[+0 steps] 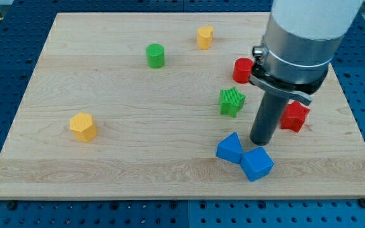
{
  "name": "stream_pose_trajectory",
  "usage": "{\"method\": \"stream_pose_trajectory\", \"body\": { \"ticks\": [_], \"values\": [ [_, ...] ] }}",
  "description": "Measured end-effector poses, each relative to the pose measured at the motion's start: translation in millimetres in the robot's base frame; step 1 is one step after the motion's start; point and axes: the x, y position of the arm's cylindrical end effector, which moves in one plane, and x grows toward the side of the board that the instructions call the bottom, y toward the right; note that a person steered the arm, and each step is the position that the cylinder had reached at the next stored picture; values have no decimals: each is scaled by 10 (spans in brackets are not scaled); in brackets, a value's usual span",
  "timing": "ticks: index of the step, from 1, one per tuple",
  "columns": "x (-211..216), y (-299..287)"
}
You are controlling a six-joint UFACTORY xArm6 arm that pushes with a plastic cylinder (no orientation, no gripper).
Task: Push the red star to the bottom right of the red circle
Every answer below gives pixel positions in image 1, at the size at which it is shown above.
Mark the green cylinder block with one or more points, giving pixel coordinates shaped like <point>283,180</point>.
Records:
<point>155,55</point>

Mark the yellow hexagon block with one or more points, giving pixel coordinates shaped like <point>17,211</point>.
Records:
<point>83,127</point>

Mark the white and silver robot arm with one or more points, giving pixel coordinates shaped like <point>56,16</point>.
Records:
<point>301,38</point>

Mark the blue triangle block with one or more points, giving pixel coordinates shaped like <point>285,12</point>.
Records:
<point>230,149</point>

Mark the blue cube block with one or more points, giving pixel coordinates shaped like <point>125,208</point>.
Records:
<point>256,164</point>

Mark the light wooden board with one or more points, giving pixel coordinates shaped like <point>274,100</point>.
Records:
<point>158,128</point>

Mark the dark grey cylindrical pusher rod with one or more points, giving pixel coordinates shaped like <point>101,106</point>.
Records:
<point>268,116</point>

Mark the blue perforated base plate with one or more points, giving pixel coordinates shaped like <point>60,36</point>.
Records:
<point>23,32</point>

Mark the red star block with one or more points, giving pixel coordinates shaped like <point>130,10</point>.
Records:
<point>294,116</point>

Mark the green star block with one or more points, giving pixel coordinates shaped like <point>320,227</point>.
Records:
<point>231,101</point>

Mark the red cylinder block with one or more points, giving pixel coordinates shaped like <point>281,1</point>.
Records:
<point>242,70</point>

